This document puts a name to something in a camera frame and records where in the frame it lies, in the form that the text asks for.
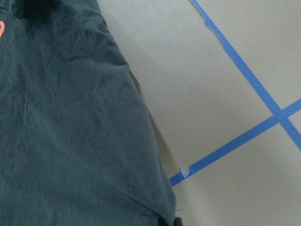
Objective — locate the black t-shirt with logo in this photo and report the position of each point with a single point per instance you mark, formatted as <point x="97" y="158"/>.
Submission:
<point x="77" y="147"/>

